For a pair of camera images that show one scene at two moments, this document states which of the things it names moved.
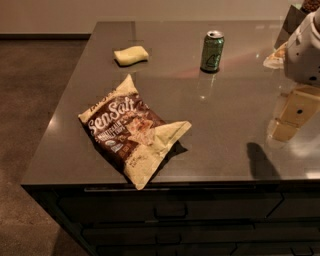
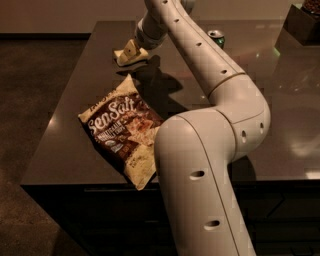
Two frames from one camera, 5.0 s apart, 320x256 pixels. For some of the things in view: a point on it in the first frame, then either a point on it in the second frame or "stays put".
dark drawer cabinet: x=202 y=218 stays put
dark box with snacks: x=294 y=19 stays put
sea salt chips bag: x=129 y=133 stays put
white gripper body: x=304 y=56 to x=144 y=39
